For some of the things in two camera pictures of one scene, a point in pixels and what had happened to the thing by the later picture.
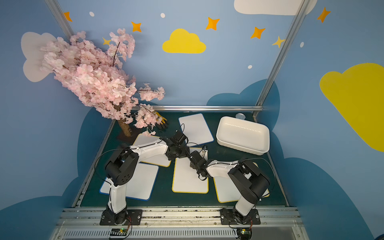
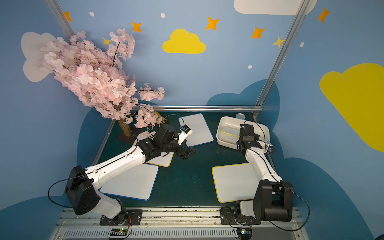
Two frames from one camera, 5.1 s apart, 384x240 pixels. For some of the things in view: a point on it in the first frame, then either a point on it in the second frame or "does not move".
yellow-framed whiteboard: (185, 179) to (231, 131)
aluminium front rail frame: (84, 223) does not move
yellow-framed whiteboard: (162, 160) does not move
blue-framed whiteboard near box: (195, 129) does not move
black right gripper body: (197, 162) to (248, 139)
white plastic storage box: (250, 137) does not move
